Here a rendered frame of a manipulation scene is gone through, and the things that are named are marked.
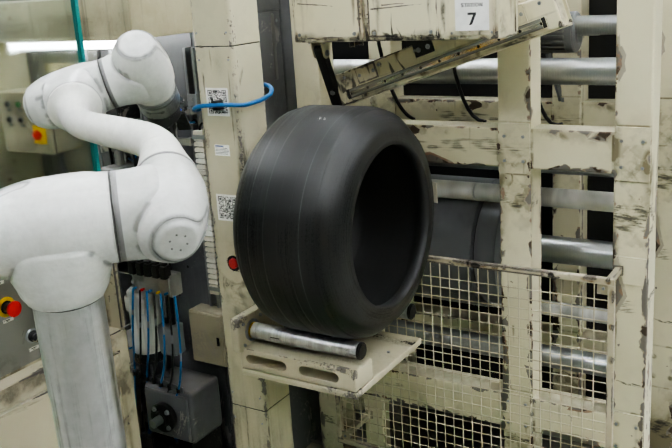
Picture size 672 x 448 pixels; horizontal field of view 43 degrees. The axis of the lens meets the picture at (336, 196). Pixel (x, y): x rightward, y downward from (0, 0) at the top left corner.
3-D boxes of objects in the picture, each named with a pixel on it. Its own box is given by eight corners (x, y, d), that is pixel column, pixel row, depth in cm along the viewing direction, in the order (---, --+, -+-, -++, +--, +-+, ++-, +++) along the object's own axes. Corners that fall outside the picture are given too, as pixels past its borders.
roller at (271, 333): (246, 340, 232) (245, 324, 230) (256, 334, 235) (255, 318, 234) (358, 363, 213) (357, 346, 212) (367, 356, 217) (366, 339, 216)
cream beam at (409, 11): (292, 44, 241) (288, -10, 237) (339, 36, 261) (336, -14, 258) (498, 40, 209) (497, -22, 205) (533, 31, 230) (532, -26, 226)
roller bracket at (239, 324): (232, 353, 230) (228, 319, 228) (312, 302, 263) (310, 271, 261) (242, 355, 229) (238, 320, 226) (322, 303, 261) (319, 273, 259)
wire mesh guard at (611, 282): (337, 442, 288) (323, 243, 271) (340, 439, 289) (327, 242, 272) (610, 514, 241) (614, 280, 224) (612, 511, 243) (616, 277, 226)
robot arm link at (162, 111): (129, 108, 175) (137, 123, 181) (173, 106, 175) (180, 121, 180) (134, 71, 179) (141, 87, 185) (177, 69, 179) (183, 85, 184)
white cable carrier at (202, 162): (209, 293, 247) (192, 130, 235) (220, 288, 251) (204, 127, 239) (221, 295, 245) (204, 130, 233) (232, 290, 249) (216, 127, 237)
